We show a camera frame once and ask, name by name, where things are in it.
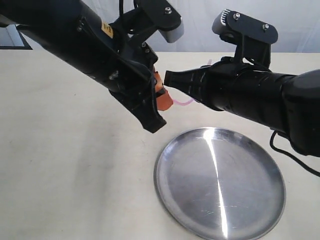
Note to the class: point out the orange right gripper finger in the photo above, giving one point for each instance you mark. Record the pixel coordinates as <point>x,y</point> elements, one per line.
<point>190,82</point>

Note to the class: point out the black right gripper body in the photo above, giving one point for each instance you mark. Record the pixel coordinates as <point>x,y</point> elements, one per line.
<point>234,87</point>

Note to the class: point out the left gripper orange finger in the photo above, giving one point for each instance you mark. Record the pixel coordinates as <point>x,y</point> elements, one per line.
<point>163,98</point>

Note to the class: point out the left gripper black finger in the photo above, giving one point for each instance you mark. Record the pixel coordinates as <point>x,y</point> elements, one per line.
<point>143,106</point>

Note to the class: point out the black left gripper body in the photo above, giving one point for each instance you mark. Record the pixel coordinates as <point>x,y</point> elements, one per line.
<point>116,65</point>

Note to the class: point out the thin purple strip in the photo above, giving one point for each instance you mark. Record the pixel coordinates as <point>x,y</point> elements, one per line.
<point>190,100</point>

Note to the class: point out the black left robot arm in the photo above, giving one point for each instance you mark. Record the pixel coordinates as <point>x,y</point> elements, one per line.
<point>54,25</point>

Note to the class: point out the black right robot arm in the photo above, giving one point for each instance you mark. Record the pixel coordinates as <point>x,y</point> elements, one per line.
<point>288,104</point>

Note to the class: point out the round steel plate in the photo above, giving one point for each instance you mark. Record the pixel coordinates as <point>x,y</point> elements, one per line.
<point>219,184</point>

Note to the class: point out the white backdrop cloth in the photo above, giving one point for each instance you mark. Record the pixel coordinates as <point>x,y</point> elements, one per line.
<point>297,23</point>

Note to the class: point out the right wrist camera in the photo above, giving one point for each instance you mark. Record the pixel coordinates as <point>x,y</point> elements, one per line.
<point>253,38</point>

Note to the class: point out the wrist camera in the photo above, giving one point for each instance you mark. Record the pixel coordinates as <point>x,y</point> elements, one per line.
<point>137,25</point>
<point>253,38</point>

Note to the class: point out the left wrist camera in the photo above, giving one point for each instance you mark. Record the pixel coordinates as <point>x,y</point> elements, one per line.
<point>137,25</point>

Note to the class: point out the black backdrop frame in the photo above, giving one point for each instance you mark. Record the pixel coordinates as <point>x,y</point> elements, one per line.
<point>12,39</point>

